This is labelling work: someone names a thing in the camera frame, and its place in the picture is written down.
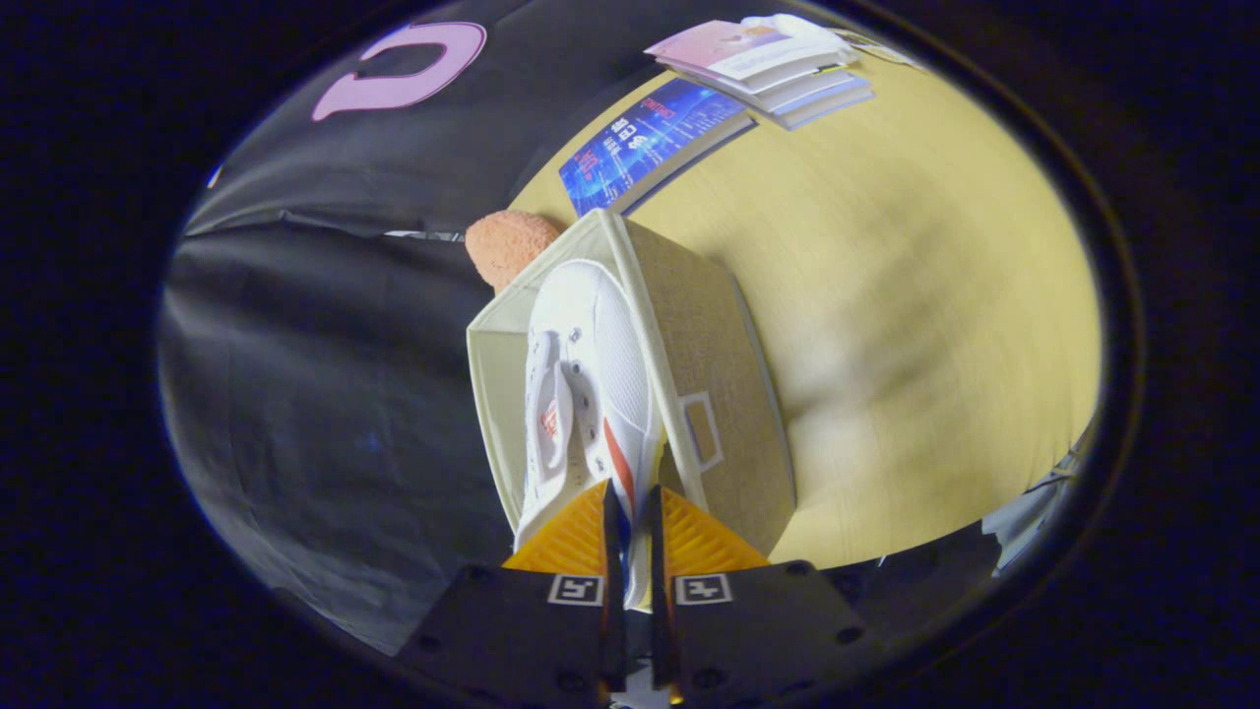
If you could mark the pink cover book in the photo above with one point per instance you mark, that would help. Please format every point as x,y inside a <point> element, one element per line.
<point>709,44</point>

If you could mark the pale grey cloth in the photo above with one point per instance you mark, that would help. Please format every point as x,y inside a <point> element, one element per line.
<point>1034,512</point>

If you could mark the white printed packet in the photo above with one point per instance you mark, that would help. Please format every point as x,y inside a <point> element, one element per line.
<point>881,47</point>

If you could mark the pale blue cover book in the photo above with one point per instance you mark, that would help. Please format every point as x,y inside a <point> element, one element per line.
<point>837,106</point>

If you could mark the white canvas shoe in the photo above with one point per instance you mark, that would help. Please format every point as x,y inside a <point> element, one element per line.
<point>591,335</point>

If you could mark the white thick book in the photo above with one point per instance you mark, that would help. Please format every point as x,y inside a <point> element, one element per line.
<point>817,91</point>

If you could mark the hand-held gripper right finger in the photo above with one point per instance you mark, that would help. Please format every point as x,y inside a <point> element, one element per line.
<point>748,630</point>

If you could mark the orange fluffy ball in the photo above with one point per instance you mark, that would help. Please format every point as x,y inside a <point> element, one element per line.
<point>507,246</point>

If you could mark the beige fabric storage box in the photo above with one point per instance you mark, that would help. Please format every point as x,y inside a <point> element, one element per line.
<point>719,335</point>

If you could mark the white fluffy ball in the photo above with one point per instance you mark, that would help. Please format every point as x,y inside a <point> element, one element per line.
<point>787,22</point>

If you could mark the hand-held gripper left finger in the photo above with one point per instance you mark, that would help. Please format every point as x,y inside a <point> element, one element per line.
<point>532,630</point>

